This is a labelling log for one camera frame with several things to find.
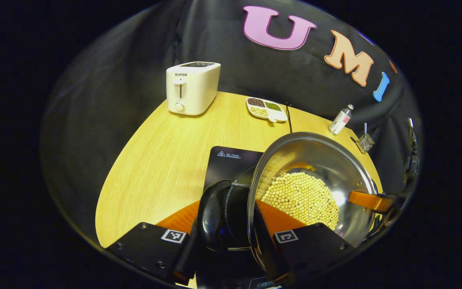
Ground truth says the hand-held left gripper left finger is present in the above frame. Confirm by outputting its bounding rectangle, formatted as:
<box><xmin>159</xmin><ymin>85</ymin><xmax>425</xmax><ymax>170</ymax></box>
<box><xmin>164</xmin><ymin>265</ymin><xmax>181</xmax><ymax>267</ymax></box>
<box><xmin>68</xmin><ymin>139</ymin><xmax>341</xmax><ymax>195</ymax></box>
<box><xmin>105</xmin><ymin>199</ymin><xmax>200</xmax><ymax>286</ymax></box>

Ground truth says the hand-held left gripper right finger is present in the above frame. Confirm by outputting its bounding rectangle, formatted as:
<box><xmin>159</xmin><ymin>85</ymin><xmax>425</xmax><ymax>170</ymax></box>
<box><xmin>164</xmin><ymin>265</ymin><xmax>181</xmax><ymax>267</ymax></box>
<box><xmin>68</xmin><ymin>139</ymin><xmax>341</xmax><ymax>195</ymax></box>
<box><xmin>251</xmin><ymin>199</ymin><xmax>356</xmax><ymax>285</ymax></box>

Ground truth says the steel pot with soybeans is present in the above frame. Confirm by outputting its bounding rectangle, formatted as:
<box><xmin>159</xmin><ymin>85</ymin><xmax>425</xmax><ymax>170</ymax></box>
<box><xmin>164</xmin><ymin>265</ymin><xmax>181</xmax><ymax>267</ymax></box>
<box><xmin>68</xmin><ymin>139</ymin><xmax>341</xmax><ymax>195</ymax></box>
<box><xmin>196</xmin><ymin>132</ymin><xmax>380</xmax><ymax>273</ymax></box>

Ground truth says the black induction cooktop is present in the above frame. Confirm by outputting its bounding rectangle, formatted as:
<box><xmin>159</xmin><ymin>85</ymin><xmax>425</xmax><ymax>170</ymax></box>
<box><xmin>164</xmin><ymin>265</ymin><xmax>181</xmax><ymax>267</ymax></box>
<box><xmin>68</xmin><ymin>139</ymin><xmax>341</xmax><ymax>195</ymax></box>
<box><xmin>195</xmin><ymin>146</ymin><xmax>292</xmax><ymax>289</ymax></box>

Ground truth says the clear bottle with pink label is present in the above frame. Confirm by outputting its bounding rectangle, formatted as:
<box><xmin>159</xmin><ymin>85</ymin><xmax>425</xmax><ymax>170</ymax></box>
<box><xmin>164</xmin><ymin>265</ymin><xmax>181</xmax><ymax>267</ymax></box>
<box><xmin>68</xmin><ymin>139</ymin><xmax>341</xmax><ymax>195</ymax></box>
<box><xmin>329</xmin><ymin>104</ymin><xmax>354</xmax><ymax>135</ymax></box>

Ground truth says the white divided dish of beans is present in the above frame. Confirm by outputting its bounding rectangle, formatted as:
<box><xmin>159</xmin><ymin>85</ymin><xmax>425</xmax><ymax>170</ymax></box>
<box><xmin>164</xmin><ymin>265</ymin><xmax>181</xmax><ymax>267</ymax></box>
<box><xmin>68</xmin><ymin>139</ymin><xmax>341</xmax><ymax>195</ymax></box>
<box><xmin>246</xmin><ymin>96</ymin><xmax>288</xmax><ymax>123</ymax></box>

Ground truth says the white toaster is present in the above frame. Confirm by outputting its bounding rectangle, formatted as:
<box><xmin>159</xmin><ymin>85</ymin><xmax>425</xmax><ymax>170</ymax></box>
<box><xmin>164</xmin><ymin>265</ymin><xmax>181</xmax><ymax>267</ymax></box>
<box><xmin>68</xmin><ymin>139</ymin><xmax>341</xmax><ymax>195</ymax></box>
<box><xmin>166</xmin><ymin>61</ymin><xmax>221</xmax><ymax>116</ymax></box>

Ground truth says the wire mesh basket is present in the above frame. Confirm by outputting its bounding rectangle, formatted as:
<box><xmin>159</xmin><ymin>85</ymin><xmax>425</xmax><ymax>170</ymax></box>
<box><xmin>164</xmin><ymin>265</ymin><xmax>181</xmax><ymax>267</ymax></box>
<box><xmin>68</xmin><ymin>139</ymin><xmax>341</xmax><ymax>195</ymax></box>
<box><xmin>355</xmin><ymin>133</ymin><xmax>376</xmax><ymax>154</ymax></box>

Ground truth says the black power cable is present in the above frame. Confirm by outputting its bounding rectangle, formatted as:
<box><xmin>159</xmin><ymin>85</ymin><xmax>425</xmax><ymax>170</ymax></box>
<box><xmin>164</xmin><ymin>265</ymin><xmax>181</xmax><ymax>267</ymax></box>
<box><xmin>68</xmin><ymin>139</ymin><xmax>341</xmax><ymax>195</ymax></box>
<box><xmin>285</xmin><ymin>102</ymin><xmax>294</xmax><ymax>134</ymax></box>

